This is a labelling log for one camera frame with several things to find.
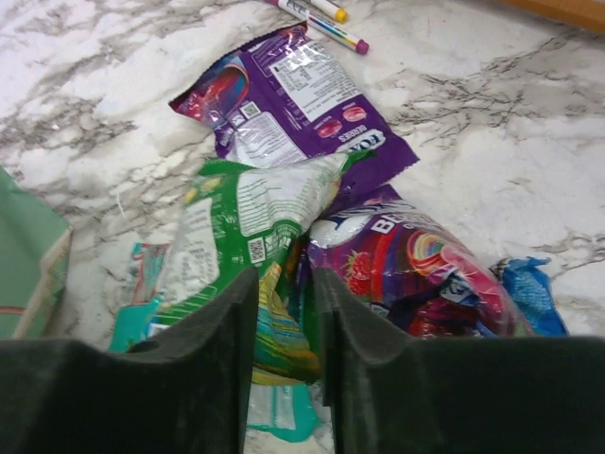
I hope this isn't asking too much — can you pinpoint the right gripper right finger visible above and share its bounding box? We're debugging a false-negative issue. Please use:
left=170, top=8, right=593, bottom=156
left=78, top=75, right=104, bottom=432
left=313, top=269, right=604, bottom=453

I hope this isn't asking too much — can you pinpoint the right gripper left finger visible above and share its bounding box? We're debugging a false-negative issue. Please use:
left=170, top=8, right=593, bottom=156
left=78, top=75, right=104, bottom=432
left=1, top=269, right=258, bottom=453

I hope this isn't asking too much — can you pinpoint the teal snack packet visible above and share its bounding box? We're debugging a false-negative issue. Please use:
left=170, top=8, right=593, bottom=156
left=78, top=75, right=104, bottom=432
left=109, top=243, right=320, bottom=443

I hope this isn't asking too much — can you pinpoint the berries purple snack packet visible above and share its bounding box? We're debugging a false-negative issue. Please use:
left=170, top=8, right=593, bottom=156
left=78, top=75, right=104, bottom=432
left=307, top=184, right=534, bottom=337

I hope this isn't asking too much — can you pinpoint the green printed paper bag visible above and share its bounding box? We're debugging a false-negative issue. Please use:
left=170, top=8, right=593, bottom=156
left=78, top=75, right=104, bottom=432
left=0, top=170, right=73, bottom=340

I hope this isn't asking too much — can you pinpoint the blue snack packet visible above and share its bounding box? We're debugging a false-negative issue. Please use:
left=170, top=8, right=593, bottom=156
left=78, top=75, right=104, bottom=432
left=491, top=256, right=569, bottom=337

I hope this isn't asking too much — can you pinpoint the magenta cap marker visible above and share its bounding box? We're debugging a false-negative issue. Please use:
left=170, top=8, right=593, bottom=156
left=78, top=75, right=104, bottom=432
left=268, top=1, right=370, bottom=55

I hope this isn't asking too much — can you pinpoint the green cap marker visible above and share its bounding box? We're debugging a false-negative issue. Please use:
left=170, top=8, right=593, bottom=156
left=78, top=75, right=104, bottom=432
left=276, top=0, right=350, bottom=24

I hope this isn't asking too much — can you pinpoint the orange wooden shelf rack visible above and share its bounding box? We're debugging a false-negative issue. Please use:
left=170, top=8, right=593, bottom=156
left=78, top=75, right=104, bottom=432
left=500, top=0, right=605, bottom=34

